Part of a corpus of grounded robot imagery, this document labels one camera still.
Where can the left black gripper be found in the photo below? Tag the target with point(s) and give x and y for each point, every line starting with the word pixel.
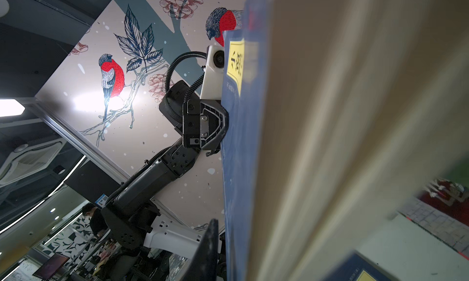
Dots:
pixel 205 124

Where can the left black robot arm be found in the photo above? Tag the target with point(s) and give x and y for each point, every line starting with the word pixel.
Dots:
pixel 134 221

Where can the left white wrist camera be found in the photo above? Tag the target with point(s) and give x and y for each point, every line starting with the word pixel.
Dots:
pixel 214 74

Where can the person in background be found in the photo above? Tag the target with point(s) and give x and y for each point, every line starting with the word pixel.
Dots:
pixel 97 222

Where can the blue book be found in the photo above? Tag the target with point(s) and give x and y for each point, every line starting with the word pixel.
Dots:
pixel 359 268
pixel 339 111

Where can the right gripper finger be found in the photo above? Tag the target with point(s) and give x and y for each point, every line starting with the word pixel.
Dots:
pixel 203 266

